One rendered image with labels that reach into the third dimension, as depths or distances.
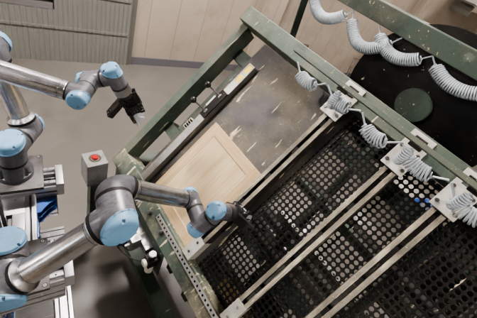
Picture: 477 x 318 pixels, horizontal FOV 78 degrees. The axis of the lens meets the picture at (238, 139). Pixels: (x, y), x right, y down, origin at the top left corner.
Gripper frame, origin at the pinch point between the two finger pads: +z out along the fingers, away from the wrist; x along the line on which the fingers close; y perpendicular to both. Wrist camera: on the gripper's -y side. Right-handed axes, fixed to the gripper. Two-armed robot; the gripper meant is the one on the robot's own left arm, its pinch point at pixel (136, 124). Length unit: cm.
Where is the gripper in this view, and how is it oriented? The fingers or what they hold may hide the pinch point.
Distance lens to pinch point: 158.0
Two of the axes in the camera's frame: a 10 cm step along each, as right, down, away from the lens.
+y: 9.0, -3.9, 1.8
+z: 1.1, 6.2, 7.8
